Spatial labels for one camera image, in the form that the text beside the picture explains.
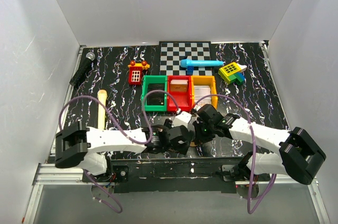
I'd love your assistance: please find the yellow green toy block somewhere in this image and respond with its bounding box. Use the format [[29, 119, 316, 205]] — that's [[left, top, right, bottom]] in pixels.
[[218, 62, 247, 85]]

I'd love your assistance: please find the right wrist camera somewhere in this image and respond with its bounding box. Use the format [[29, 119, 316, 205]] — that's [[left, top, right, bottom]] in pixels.
[[190, 106, 203, 116]]

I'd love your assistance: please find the black base frame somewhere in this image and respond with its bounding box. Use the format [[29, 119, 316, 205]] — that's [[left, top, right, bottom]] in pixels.
[[97, 157, 249, 193]]

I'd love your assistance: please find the brown leather card holder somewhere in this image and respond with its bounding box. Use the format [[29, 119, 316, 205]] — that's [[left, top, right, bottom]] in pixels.
[[168, 140, 197, 155]]

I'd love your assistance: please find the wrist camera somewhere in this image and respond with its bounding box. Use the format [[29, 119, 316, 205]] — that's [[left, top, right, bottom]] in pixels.
[[172, 111, 192, 128], [190, 106, 203, 116]]

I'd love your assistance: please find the black card stack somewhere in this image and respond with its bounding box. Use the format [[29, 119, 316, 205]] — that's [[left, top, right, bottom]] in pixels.
[[147, 83, 165, 106]]

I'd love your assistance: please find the blue toy brick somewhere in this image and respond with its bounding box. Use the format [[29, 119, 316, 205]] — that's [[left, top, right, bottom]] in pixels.
[[185, 67, 194, 76]]

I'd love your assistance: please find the yellow plastic bin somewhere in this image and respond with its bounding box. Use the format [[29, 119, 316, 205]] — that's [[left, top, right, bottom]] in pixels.
[[191, 76, 218, 109]]

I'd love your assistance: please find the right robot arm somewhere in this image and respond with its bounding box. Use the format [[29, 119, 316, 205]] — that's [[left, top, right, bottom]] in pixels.
[[193, 104, 326, 185]]

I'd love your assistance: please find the red toy phone booth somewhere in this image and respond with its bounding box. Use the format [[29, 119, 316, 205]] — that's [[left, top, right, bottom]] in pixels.
[[128, 60, 150, 85]]

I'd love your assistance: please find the red plastic bin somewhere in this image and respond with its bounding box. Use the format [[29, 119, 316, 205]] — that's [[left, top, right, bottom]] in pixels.
[[167, 76, 192, 112]]

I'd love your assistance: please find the blue toy microphone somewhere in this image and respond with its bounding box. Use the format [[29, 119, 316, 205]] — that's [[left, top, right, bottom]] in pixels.
[[180, 59, 224, 68]]

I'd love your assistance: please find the green plastic bin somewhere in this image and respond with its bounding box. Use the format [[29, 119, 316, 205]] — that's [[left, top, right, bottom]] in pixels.
[[142, 75, 167, 112]]

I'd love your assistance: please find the cream toy microphone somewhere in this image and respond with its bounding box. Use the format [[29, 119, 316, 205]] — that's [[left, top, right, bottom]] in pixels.
[[97, 89, 108, 130]]

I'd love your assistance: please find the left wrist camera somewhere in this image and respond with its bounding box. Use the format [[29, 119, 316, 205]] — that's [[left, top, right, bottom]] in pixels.
[[172, 111, 192, 128]]

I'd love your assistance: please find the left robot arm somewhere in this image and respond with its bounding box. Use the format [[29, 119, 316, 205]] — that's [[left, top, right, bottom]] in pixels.
[[55, 122, 195, 182]]

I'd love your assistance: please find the checkered board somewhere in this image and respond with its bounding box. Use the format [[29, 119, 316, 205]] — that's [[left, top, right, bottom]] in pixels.
[[159, 41, 211, 76]]

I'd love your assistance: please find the white printed card stack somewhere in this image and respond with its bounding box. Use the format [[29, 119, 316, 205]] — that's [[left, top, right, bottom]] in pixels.
[[194, 85, 211, 105]]

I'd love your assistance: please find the black microphone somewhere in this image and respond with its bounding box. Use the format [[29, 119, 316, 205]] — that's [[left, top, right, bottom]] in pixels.
[[69, 52, 96, 89]]

